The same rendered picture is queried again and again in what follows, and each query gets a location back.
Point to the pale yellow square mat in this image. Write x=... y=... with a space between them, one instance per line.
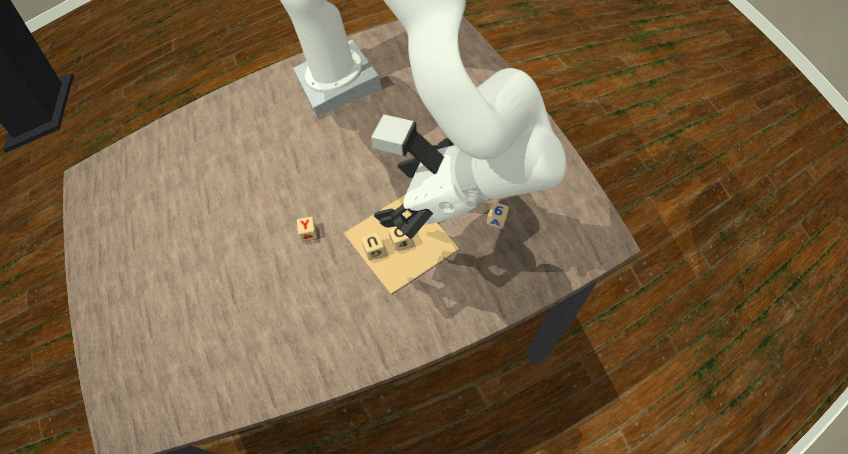
x=397 y=268

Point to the beige letter block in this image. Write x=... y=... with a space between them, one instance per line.
x=306 y=229
x=373 y=245
x=398 y=239
x=497 y=215

